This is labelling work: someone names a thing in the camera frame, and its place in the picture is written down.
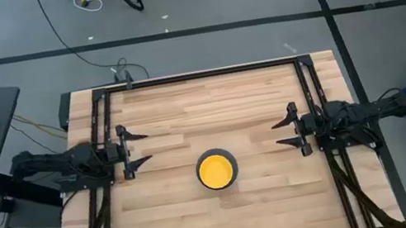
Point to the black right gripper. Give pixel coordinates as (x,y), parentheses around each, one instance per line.
(305,124)

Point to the black aluminium table frame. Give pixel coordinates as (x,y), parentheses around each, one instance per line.
(200,75)

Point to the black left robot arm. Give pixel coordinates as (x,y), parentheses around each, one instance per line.
(48,162)

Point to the grey bowl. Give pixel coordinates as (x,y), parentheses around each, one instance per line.
(228,154)

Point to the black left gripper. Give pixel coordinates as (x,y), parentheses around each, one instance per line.
(125,153)

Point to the yellow bowl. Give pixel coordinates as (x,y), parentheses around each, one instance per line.
(216,170)

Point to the black rolling stand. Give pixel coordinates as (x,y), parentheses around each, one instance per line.
(29,195)

